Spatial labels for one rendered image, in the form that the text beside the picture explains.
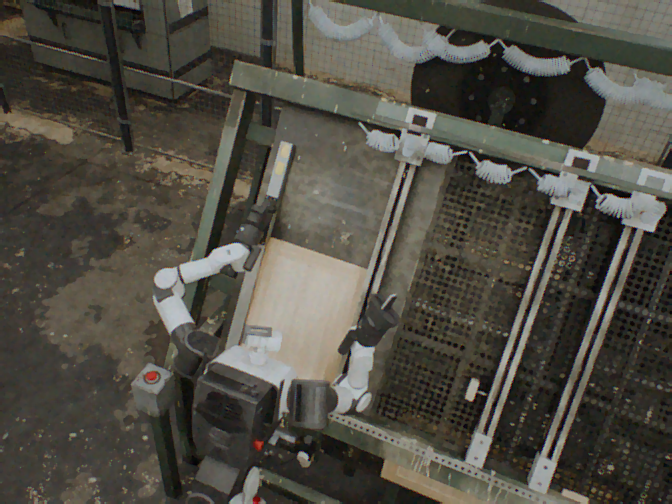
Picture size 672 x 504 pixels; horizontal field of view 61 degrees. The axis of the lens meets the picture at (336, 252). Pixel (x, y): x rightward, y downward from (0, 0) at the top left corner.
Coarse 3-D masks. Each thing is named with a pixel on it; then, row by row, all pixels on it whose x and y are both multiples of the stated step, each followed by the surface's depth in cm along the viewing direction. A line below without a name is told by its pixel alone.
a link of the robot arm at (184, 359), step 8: (176, 328) 189; (184, 328) 189; (192, 328) 190; (176, 336) 188; (184, 336) 187; (176, 344) 188; (184, 352) 185; (176, 360) 189; (184, 360) 186; (192, 360) 185; (200, 360) 187; (176, 368) 190; (184, 368) 188; (192, 368) 188
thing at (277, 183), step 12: (288, 144) 223; (288, 156) 223; (288, 168) 227; (276, 180) 226; (276, 192) 226; (276, 204) 227; (264, 252) 231; (252, 276) 231; (252, 288) 232; (240, 300) 233; (240, 312) 234; (240, 324) 234; (228, 336) 236; (240, 336) 235
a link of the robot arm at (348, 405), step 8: (336, 384) 202; (344, 392) 192; (368, 392) 201; (344, 400) 190; (352, 400) 196; (360, 400) 198; (368, 400) 202; (336, 408) 185; (344, 408) 192; (352, 408) 196; (360, 408) 199
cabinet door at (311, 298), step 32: (288, 256) 229; (320, 256) 225; (256, 288) 233; (288, 288) 230; (320, 288) 226; (352, 288) 223; (256, 320) 234; (288, 320) 231; (320, 320) 227; (352, 320) 224; (288, 352) 232; (320, 352) 228
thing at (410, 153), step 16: (416, 112) 202; (400, 144) 205; (416, 144) 203; (400, 160) 205; (416, 160) 204; (400, 176) 209; (400, 192) 213; (400, 208) 210; (384, 224) 212; (400, 224) 217; (384, 240) 216; (384, 256) 213; (368, 272) 215; (384, 272) 217; (368, 288) 217
